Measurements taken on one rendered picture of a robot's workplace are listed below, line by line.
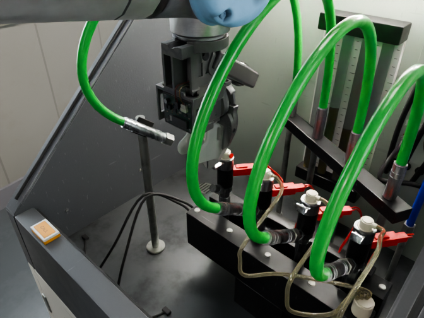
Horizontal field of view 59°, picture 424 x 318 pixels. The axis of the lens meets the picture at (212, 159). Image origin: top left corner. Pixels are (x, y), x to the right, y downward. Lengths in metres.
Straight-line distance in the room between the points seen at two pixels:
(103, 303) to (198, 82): 0.36
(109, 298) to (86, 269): 0.07
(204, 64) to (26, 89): 1.88
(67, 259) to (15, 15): 0.52
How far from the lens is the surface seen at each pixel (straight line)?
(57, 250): 0.72
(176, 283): 0.78
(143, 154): 0.68
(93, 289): 0.64
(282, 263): 0.62
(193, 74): 0.47
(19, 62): 2.27
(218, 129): 0.54
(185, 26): 0.46
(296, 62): 0.71
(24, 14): 0.24
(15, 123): 2.33
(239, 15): 0.27
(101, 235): 0.90
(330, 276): 0.45
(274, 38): 0.84
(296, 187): 0.61
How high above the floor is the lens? 1.45
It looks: 34 degrees down
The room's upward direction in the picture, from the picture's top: straight up
